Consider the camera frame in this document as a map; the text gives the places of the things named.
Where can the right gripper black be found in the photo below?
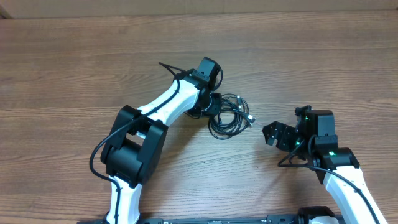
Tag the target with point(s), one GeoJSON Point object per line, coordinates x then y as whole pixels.
{"type": "Point", "coordinates": [286, 133]}

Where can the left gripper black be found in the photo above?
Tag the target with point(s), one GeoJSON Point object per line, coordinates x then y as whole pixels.
{"type": "Point", "coordinates": [216, 107]}

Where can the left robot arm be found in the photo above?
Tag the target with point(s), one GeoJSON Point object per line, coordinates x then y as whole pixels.
{"type": "Point", "coordinates": [132, 150]}

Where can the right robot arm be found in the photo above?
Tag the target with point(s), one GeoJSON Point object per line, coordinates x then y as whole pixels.
{"type": "Point", "coordinates": [313, 144]}

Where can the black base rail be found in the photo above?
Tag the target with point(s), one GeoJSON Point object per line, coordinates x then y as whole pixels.
{"type": "Point", "coordinates": [270, 219]}

